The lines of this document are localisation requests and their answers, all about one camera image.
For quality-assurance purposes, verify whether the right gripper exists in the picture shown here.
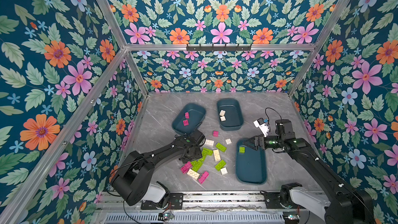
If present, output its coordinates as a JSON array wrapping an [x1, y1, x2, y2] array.
[[243, 132, 284, 152]]

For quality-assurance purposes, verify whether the green long brick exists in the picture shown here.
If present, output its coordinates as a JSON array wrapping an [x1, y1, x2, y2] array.
[[216, 143, 227, 152], [215, 160, 227, 171], [199, 149, 208, 163], [191, 161, 203, 172]]

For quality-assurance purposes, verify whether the pink long brick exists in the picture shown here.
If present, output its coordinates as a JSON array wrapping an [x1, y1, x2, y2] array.
[[180, 161, 192, 174], [198, 171, 209, 184]]

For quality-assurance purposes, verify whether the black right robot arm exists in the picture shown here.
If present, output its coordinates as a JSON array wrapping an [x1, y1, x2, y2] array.
[[244, 118, 376, 224]]

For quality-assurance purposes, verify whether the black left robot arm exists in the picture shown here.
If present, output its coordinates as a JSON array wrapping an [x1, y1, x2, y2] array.
[[110, 130, 205, 208]]

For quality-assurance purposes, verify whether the white long brick top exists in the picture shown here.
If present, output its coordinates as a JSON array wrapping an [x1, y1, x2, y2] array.
[[205, 139, 214, 146]]

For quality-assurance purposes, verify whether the white long brick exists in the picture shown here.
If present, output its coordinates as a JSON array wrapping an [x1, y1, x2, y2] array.
[[205, 139, 214, 146], [187, 169, 200, 180]]

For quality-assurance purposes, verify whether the green flat brick centre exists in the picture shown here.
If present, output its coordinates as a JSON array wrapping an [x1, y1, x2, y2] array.
[[203, 148, 213, 156]]

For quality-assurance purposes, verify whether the right teal bin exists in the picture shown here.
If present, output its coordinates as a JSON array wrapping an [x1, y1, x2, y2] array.
[[235, 139, 267, 185]]

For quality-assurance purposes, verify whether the teal bin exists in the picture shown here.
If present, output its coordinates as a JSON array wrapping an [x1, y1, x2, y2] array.
[[172, 103, 206, 135], [235, 139, 267, 185], [217, 98, 244, 131]]

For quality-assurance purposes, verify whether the left teal bin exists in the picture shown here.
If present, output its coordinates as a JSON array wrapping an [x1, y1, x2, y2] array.
[[172, 103, 206, 135]]

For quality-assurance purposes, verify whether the cream long brick centre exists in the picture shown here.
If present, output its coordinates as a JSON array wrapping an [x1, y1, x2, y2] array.
[[213, 149, 221, 162]]

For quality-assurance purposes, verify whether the white long brick bottom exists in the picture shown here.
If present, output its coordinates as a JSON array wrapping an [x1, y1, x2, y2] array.
[[187, 169, 200, 180]]

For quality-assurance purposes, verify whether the middle teal bin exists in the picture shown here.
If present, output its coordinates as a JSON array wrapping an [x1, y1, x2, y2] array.
[[217, 98, 244, 131]]

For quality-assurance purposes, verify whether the pink long brick bottom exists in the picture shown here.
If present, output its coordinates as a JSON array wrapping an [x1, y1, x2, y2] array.
[[198, 171, 209, 184]]

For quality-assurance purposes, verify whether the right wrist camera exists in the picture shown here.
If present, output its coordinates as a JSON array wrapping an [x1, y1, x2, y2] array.
[[254, 118, 270, 137]]

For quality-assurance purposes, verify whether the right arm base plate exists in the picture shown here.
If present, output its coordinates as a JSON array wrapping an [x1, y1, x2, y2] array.
[[260, 191, 305, 209]]

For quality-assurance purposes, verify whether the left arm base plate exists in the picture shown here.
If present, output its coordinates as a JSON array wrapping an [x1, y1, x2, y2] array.
[[141, 192, 184, 210]]

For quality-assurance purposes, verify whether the black bracket on rail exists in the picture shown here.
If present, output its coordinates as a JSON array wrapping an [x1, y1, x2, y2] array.
[[186, 44, 252, 52]]

